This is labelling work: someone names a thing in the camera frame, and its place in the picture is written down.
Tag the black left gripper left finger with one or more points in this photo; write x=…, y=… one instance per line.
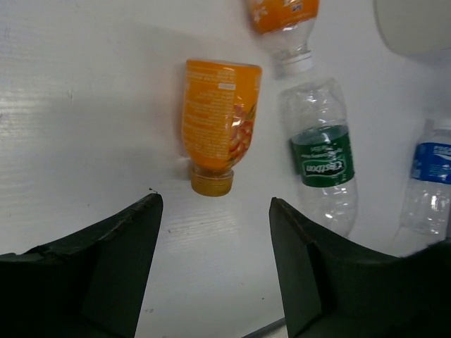
x=90, y=283

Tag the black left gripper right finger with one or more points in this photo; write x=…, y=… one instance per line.
x=333, y=287

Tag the clear bottle blue label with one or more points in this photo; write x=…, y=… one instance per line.
x=426, y=207

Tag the clear bottle orange label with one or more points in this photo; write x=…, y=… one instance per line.
x=283, y=28

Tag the white bin black rim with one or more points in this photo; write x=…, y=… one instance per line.
x=413, y=26

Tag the clear bottle green label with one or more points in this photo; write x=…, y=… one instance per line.
x=314, y=117

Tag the small orange juice bottle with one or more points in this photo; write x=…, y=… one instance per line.
x=219, y=111

